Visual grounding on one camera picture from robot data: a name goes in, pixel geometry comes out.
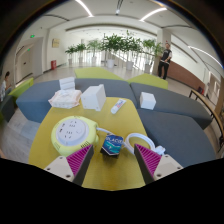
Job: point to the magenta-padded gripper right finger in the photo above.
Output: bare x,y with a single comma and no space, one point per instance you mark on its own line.
151,161

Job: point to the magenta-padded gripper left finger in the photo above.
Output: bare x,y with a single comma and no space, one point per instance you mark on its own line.
75,163

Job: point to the round yellow-green power strip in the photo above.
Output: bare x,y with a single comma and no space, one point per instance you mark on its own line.
71,133

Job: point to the grey upholstered bench seat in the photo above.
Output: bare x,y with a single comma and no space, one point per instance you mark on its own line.
180,140
180,103
33,100

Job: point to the small white cube box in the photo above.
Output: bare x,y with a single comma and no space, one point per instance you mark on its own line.
147,100

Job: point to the pink wet wipes pack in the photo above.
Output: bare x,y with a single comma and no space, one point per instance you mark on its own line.
65,99

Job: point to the white tube with red cap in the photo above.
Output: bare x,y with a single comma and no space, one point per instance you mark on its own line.
118,106

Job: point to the white tissue box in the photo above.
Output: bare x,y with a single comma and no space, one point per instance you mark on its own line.
92,97

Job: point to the wooden bench, black legs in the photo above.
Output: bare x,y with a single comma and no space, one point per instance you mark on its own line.
208,108

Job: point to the white stacked tissue packs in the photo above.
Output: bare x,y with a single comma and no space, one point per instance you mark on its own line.
67,84

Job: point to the green upholstered bench seat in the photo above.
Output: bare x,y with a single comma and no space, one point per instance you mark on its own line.
96,73
21,88
148,81

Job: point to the dark grey ottoman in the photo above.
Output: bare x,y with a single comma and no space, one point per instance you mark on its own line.
6,108

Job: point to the person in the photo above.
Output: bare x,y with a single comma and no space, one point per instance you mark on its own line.
4,86
165,60

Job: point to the row of potted plants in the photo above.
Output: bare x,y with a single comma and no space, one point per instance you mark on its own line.
115,45

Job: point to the green exit sign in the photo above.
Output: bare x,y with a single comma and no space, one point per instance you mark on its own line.
32,35

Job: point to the ceiling strip lights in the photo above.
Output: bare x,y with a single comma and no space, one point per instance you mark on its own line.
85,8

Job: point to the framed wall picture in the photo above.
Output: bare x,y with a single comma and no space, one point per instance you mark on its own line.
55,43

